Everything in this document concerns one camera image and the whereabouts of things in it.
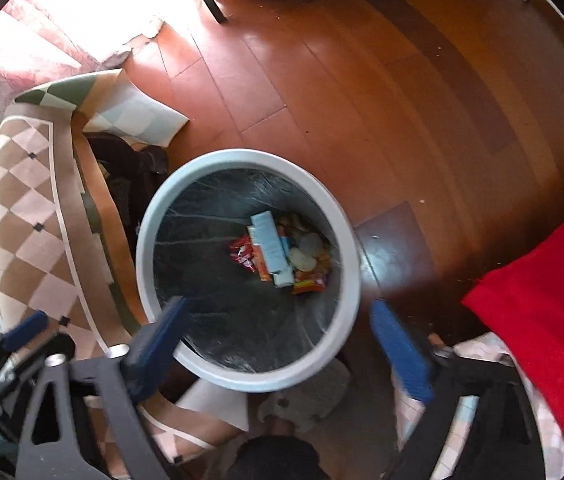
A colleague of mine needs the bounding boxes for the orange noodle snack bag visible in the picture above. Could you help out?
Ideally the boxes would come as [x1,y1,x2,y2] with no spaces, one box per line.
[290,252,331,295]

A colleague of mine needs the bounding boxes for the red cloth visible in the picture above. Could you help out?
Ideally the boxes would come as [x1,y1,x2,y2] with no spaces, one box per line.
[462,222,564,437]

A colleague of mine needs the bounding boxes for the pink floral curtain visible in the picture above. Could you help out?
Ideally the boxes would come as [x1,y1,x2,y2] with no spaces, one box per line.
[0,0,178,115]

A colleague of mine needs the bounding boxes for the clear plastic lid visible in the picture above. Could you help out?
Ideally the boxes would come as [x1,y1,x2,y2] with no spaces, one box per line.
[288,232,324,272]

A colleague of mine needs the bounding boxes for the small red snack packet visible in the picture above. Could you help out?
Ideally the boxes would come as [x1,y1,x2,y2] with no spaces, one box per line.
[229,234,257,273]

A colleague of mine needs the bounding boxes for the white round trash bin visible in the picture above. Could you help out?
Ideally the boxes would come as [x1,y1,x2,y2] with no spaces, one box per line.
[136,148,361,392]

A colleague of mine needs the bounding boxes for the white blue milk carton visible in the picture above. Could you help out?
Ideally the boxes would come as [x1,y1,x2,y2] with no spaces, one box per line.
[250,211,294,288]

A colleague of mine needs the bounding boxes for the black fuzzy trousers legs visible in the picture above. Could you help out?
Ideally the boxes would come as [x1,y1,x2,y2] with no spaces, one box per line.
[224,436,330,480]

